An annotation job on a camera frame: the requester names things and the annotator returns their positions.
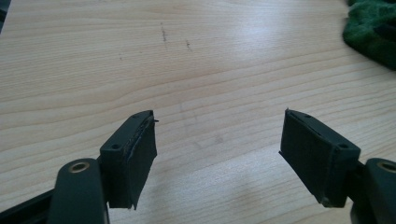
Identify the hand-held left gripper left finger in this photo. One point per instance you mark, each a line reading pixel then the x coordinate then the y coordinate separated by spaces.
pixel 127 161

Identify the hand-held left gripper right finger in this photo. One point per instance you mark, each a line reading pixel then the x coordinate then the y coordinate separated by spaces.
pixel 317 158

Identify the green fuzzy cloth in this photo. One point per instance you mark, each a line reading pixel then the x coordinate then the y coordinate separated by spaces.
pixel 372 31

